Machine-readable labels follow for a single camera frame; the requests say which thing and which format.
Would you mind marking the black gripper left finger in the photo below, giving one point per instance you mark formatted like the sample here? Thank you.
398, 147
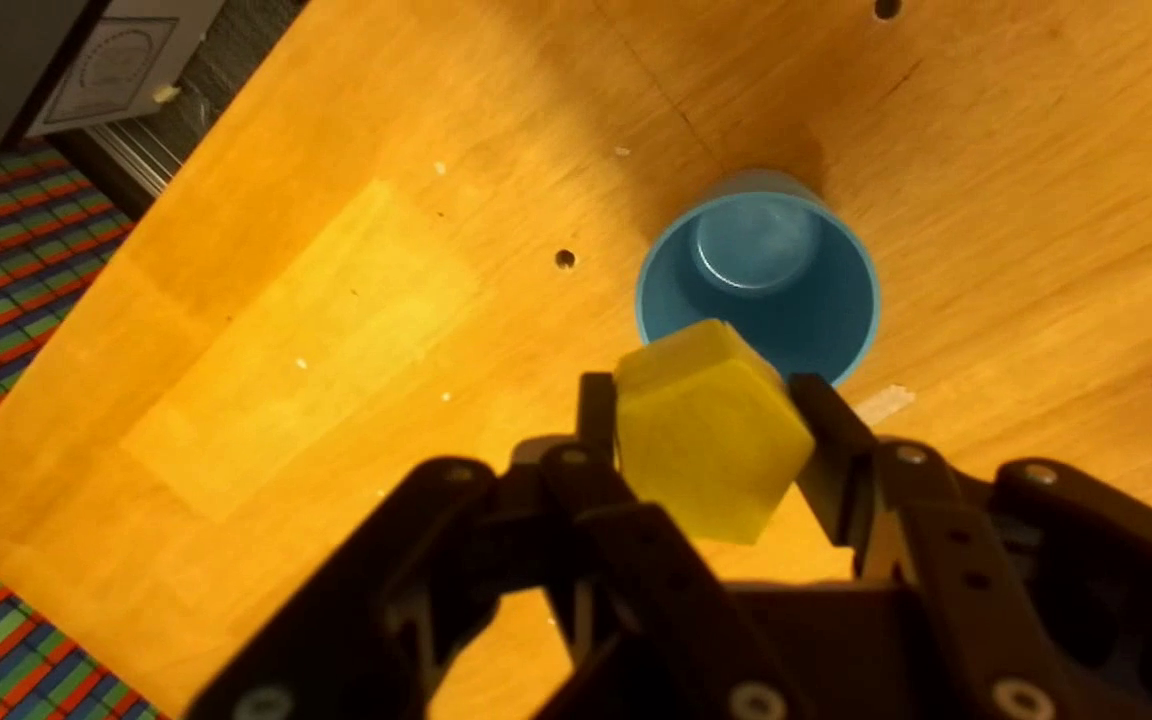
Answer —
381, 623

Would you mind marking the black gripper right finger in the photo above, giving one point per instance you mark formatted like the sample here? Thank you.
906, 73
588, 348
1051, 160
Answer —
1007, 597

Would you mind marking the yellow cube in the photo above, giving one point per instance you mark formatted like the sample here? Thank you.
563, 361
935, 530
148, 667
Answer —
708, 434

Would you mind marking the blue plastic cup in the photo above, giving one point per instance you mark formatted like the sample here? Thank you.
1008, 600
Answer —
775, 260

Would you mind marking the white tape scrap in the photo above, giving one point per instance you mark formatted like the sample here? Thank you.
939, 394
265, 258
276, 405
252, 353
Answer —
883, 405

